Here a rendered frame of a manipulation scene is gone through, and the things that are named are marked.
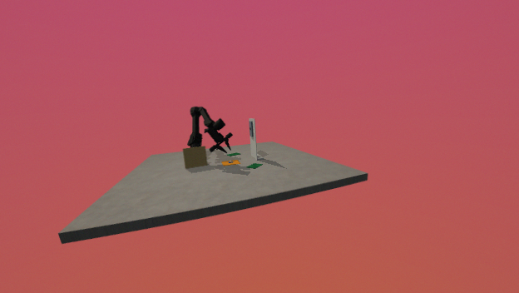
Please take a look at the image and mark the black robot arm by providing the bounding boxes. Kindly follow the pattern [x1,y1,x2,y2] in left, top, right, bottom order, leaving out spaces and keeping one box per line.
[187,107,225,147]

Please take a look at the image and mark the beige panel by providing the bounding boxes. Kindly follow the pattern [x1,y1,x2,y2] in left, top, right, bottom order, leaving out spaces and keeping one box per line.
[249,118,264,161]

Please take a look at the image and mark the orange square zone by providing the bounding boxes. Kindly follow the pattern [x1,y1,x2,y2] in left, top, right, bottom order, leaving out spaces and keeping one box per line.
[221,160,240,166]

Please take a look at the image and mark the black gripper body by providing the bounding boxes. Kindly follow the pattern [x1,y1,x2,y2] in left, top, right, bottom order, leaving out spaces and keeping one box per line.
[209,132,233,152]

